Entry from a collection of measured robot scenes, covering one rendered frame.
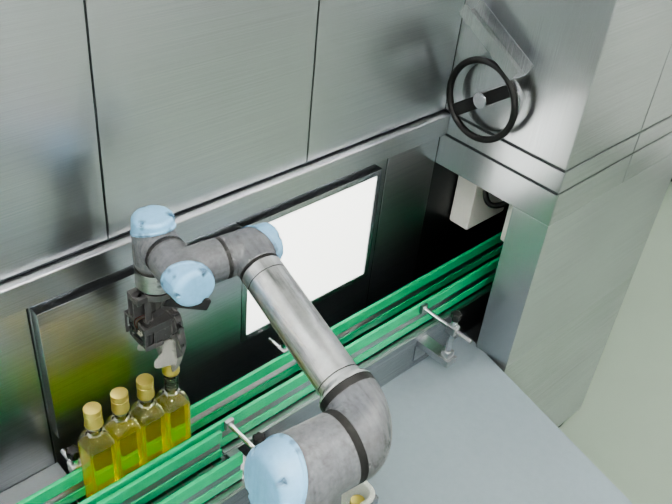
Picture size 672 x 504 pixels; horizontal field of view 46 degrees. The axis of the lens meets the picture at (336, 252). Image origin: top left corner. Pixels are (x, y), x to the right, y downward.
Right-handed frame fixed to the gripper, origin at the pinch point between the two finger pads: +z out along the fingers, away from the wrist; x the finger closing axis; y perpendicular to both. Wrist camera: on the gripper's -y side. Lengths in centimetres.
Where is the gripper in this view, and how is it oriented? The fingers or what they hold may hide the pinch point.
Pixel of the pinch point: (170, 358)
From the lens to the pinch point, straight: 162.6
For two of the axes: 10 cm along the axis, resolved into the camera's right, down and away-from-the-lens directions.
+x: 6.8, 4.9, -5.5
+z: -0.9, 8.0, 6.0
